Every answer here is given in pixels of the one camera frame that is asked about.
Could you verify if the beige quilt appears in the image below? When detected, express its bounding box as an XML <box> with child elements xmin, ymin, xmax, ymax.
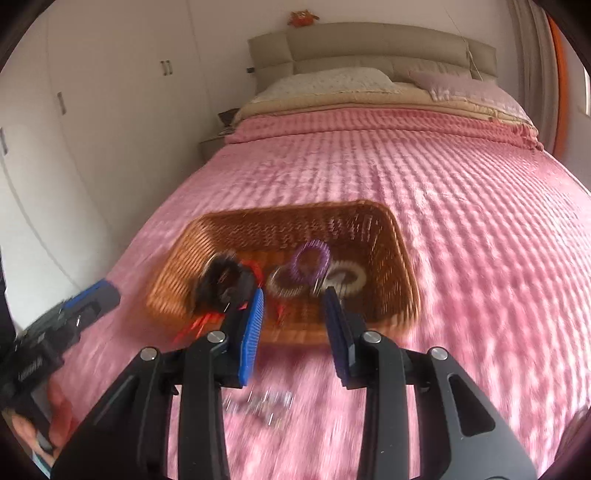
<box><xmin>231</xmin><ymin>90</ymin><xmax>532</xmax><ymax>130</ymax></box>

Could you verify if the beige padded headboard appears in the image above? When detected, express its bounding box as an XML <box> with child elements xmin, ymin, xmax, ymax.
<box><xmin>248</xmin><ymin>22</ymin><xmax>498</xmax><ymax>90</ymax></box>

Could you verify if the orange curtain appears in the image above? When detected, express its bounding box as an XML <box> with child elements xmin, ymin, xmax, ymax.
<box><xmin>542</xmin><ymin>9</ymin><xmax>575</xmax><ymax>153</ymax></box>

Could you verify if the white patterned pillow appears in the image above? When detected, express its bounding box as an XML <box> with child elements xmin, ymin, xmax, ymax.
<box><xmin>252</xmin><ymin>68</ymin><xmax>400</xmax><ymax>104</ymax></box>

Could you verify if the beige nightstand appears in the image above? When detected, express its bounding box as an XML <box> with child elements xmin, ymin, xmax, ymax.
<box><xmin>198</xmin><ymin>134</ymin><xmax>232</xmax><ymax>162</ymax></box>

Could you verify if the brown wicker basket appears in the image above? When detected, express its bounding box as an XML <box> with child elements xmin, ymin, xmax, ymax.
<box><xmin>145</xmin><ymin>199</ymin><xmax>421</xmax><ymax>344</ymax></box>

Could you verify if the clear spiral hair tie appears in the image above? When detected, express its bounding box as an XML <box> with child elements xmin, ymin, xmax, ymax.
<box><xmin>269</xmin><ymin>265</ymin><xmax>303</xmax><ymax>296</ymax></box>

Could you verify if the pink plush blanket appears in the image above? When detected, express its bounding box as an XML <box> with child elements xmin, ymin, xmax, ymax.
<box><xmin>0</xmin><ymin>111</ymin><xmax>591</xmax><ymax>480</ymax></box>

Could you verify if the black hair tie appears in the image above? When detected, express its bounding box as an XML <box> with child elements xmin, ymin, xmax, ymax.
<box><xmin>196</xmin><ymin>251</ymin><xmax>257</xmax><ymax>315</ymax></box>

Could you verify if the grey sheer curtain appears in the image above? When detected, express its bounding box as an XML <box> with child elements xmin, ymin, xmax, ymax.
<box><xmin>510</xmin><ymin>0</ymin><xmax>561</xmax><ymax>153</ymax></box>

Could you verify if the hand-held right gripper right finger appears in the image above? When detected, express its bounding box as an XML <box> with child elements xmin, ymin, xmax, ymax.
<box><xmin>323</xmin><ymin>286</ymin><xmax>539</xmax><ymax>480</ymax></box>

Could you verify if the purple spiral hair tie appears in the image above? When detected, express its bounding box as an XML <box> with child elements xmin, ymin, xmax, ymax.
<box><xmin>288</xmin><ymin>240</ymin><xmax>331</xmax><ymax>282</ymax></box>

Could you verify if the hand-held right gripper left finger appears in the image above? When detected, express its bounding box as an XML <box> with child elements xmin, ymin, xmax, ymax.
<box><xmin>51</xmin><ymin>288</ymin><xmax>266</xmax><ymax>480</ymax></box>

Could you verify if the white wardrobe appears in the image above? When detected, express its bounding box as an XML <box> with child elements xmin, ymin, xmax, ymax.
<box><xmin>0</xmin><ymin>0</ymin><xmax>208</xmax><ymax>324</ymax></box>

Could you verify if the clear bead bracelet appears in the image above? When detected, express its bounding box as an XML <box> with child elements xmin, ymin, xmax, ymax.
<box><xmin>222</xmin><ymin>389</ymin><xmax>296</xmax><ymax>429</ymax></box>

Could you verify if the cream spiral hair tie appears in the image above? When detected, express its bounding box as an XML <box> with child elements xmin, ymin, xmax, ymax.
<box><xmin>323</xmin><ymin>263</ymin><xmax>368</xmax><ymax>296</ymax></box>

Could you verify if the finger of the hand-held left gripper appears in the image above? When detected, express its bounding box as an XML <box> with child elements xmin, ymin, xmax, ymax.
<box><xmin>60</xmin><ymin>279</ymin><xmax>122</xmax><ymax>329</ymax></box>

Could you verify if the pink pillow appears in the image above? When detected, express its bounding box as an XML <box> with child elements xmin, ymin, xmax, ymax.
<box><xmin>409</xmin><ymin>69</ymin><xmax>527</xmax><ymax>116</ymax></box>

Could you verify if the red string bracelet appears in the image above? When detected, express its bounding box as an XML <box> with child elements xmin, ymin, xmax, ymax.
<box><xmin>175</xmin><ymin>258</ymin><xmax>289</xmax><ymax>344</ymax></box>

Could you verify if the person's left hand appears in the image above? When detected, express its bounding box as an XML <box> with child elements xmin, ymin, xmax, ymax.
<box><xmin>11</xmin><ymin>382</ymin><xmax>78</xmax><ymax>468</ymax></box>

